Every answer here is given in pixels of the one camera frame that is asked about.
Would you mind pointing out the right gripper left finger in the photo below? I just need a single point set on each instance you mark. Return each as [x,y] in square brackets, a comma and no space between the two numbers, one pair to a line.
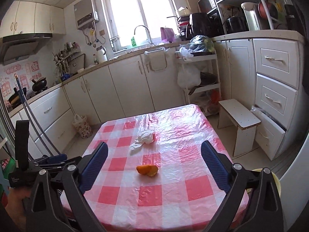
[44,210]

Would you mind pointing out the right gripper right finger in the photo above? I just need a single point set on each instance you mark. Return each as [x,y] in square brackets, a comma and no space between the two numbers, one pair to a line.
[264,210]

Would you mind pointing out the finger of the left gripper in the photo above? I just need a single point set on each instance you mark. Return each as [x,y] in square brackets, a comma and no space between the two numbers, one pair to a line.
[45,160]
[72,161]

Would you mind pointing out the white tissue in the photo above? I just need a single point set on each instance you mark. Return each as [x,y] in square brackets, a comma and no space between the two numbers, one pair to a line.
[144,137]

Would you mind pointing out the curled orange peel piece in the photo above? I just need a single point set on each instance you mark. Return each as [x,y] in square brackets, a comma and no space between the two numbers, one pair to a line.
[148,170]

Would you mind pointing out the person's left hand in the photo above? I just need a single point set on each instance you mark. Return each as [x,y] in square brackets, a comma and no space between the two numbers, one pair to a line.
[15,208]

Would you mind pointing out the floral shopping bag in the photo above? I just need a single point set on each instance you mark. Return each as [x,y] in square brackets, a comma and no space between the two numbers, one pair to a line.
[82,126]

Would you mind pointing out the black clay pot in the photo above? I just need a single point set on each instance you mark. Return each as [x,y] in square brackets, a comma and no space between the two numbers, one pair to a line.
[39,85]

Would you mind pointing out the pink checkered tablecloth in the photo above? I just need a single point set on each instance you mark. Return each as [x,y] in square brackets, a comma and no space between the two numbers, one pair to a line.
[154,178]

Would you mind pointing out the utensil rack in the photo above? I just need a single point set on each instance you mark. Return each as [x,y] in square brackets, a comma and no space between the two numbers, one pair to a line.
[69,60]

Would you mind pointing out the white step stool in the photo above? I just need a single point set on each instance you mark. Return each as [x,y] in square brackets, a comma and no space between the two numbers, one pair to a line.
[234,113]

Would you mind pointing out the white electric kettle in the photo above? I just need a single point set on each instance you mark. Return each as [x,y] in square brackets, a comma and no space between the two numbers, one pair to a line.
[101,54]

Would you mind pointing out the range hood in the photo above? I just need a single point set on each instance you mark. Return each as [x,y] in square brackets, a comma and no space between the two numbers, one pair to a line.
[21,46]

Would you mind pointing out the hanging white bin on cabinet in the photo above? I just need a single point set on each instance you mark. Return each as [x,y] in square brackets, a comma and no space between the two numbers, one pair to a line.
[157,59]

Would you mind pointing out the green dish soap bottle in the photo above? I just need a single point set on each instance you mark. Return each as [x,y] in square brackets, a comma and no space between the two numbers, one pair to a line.
[133,42]

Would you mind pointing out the white plastic bag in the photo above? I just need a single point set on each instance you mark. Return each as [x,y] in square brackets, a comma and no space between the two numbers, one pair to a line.
[188,76]

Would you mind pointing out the white rolling shelf cart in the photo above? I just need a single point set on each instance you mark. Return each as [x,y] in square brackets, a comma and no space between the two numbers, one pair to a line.
[206,95]

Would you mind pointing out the white drawer cabinet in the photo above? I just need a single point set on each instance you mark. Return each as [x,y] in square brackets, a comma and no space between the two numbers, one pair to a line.
[281,101]

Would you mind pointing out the purple container on sill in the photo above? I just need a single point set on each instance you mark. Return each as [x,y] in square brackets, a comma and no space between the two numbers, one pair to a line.
[167,34]

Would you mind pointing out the dark plastic bag on cart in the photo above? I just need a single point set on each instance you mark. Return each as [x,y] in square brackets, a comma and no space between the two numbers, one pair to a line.
[201,45]

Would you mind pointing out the black cooking pot on shelf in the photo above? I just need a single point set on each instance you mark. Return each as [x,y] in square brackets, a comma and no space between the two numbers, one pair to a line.
[236,24]

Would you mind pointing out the black air fryer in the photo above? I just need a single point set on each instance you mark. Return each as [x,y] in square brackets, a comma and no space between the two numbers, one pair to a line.
[201,25]

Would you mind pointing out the blue handled mop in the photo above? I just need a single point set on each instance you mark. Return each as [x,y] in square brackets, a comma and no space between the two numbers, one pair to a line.
[33,120]

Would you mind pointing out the wall water heater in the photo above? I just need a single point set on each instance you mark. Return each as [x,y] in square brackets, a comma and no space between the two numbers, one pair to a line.
[85,14]

